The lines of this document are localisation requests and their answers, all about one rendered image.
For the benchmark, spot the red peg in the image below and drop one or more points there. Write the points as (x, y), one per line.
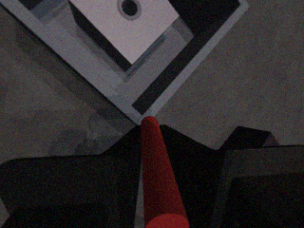
(162, 204)

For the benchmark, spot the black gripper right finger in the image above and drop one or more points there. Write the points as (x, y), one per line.
(204, 175)

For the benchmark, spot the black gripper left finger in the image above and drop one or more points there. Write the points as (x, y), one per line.
(111, 178)

